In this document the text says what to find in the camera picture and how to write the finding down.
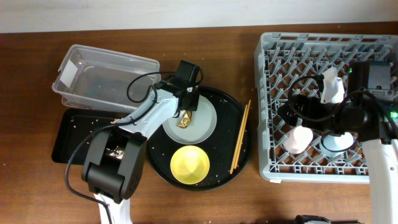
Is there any light blue plastic cup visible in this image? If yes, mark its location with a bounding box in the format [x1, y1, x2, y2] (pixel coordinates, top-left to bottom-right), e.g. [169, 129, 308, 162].
[319, 133, 354, 157]

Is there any pink plastic cup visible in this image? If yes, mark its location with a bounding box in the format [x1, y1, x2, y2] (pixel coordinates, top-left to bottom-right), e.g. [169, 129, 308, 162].
[282, 126, 313, 154]

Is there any yellow bowl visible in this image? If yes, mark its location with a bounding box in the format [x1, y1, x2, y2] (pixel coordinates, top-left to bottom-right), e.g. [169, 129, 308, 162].
[170, 146, 210, 185]

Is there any clear plastic bin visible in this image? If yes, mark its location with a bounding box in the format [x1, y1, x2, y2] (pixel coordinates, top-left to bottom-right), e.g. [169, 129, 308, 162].
[52, 44, 161, 113]

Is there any rectangular black tray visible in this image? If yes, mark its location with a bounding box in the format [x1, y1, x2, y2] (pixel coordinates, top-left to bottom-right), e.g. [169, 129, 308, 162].
[52, 108, 127, 164]

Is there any grey round plate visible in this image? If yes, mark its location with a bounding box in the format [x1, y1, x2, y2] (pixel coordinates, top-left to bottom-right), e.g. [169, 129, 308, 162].
[162, 95, 217, 144]

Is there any round black tray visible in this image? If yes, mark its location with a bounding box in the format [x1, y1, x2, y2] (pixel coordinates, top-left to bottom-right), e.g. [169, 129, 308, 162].
[147, 86, 253, 191]

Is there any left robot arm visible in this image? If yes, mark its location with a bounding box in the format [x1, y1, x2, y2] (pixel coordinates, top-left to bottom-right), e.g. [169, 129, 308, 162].
[81, 60, 204, 223]

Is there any gold foil wrapper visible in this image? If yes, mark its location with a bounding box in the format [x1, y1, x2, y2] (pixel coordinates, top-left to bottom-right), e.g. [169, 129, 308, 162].
[177, 110, 193, 129]

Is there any grey dishwasher rack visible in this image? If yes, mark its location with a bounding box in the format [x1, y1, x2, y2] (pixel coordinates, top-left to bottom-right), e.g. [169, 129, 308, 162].
[254, 32, 397, 184]

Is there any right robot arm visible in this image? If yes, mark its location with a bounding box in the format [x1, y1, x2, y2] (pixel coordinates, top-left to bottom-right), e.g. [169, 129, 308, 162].
[277, 62, 397, 223]

